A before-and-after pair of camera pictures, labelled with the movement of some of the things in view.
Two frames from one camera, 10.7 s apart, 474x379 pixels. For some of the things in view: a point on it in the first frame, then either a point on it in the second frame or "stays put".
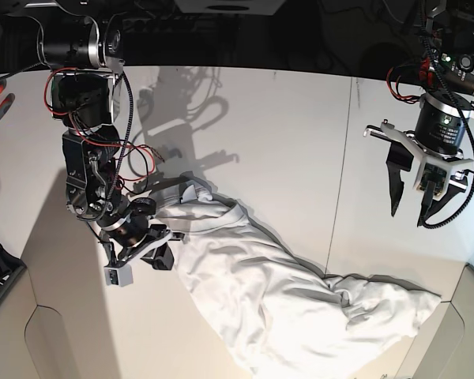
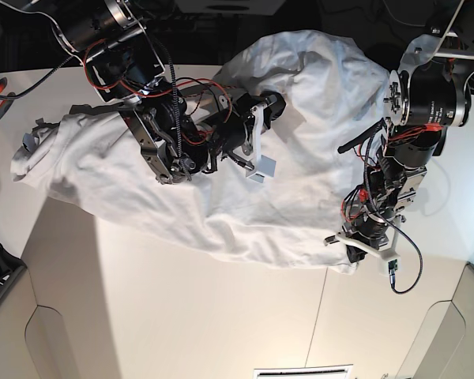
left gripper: [128, 234] → [238, 136]
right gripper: [438, 141] → [374, 234]
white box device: [253, 7] stays put
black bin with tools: [2, 269] stays put
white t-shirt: [276, 314] → [333, 91]
